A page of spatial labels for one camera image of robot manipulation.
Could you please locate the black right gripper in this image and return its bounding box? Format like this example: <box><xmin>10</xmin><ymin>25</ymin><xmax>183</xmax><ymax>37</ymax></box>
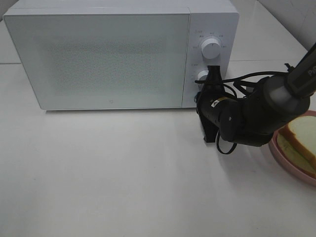
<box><xmin>197</xmin><ymin>65</ymin><xmax>247</xmax><ymax>144</ymax></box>

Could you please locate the pink round plate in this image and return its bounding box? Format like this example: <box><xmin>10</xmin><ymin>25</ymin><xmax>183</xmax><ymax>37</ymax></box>
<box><xmin>269</xmin><ymin>110</ymin><xmax>316</xmax><ymax>186</ymax></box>

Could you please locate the white bread sandwich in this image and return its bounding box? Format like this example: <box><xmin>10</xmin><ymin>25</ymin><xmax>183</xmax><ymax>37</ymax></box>
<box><xmin>276</xmin><ymin>116</ymin><xmax>316</xmax><ymax>178</ymax></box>

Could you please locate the white microwave door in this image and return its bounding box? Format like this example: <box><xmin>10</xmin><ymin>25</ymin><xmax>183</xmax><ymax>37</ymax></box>
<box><xmin>4</xmin><ymin>14</ymin><xmax>189</xmax><ymax>110</ymax></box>

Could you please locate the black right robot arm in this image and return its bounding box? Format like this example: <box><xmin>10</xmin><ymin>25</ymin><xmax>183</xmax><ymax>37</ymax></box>
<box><xmin>195</xmin><ymin>46</ymin><xmax>316</xmax><ymax>154</ymax></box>

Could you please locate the white lower timer knob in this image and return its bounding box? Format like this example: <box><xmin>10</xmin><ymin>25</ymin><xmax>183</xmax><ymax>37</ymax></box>
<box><xmin>195</xmin><ymin>70</ymin><xmax>209</xmax><ymax>85</ymax></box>

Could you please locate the white upper power knob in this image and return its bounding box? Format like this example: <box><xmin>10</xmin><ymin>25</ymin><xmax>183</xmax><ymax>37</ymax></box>
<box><xmin>200</xmin><ymin>36</ymin><xmax>222</xmax><ymax>59</ymax></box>

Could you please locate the white microwave oven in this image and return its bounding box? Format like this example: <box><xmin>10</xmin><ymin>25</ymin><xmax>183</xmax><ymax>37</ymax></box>
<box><xmin>3</xmin><ymin>0</ymin><xmax>239</xmax><ymax>110</ymax></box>

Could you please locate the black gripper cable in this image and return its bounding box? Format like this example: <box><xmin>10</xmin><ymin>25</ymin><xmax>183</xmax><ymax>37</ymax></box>
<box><xmin>194</xmin><ymin>63</ymin><xmax>294</xmax><ymax>155</ymax></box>

